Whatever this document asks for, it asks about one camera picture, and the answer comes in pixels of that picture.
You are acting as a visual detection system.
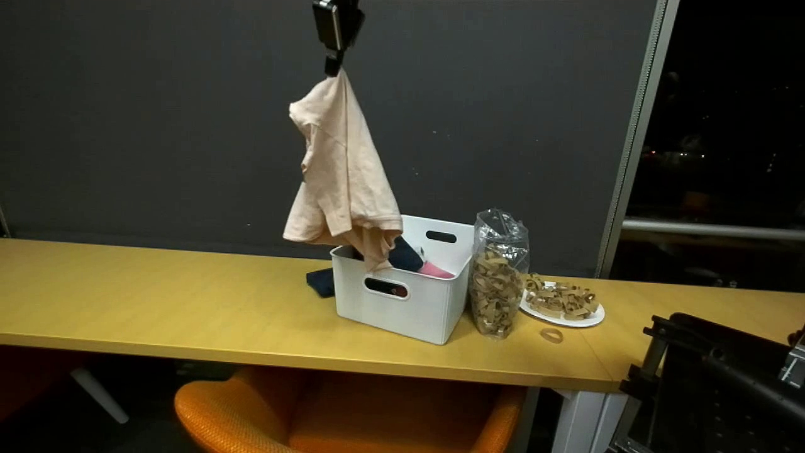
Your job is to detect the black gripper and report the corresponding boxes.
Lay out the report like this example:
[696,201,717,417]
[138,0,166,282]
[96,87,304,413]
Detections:
[310,0,366,78]

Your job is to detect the peach t-shirt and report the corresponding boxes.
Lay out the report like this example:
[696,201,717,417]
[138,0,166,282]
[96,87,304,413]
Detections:
[282,67,404,274]

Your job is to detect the white plastic storage container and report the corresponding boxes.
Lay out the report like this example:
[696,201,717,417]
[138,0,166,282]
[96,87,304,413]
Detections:
[328,213,477,346]

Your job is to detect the orange fabric chair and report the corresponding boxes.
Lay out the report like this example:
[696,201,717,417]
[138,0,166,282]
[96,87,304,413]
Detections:
[171,373,530,453]

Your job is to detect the navy cloth white print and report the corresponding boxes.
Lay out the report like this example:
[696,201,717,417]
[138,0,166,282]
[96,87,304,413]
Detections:
[304,237,425,301]

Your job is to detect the pink cloth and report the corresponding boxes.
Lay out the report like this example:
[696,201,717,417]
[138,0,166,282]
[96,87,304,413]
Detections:
[415,259,457,282]

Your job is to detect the clear bag of rubber bands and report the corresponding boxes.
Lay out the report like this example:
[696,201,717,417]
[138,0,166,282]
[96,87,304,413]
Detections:
[464,205,532,340]

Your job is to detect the pile of tan rubber bands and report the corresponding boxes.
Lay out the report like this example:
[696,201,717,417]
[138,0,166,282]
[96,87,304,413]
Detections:
[523,274,601,322]

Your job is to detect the white ribbed plate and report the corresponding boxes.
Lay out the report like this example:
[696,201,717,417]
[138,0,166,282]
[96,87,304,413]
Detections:
[518,278,609,328]

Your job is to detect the grey slanted metal leg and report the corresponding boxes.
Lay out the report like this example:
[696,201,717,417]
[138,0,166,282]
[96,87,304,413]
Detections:
[71,361,132,425]

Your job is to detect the white table leg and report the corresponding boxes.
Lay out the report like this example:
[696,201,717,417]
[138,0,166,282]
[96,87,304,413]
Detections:
[548,386,624,453]

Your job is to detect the black equipment right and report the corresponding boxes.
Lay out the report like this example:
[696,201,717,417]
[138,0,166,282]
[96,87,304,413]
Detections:
[619,311,805,453]

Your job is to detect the silver aluminium extrusion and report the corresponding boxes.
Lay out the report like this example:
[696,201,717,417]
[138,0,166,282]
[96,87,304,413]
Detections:
[777,335,805,391]

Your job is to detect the grey window frame post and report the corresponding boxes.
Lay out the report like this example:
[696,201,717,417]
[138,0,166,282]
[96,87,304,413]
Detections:
[594,0,681,278]

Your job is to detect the grey window rail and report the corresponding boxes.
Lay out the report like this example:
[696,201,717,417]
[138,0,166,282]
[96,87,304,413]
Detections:
[621,215,805,244]

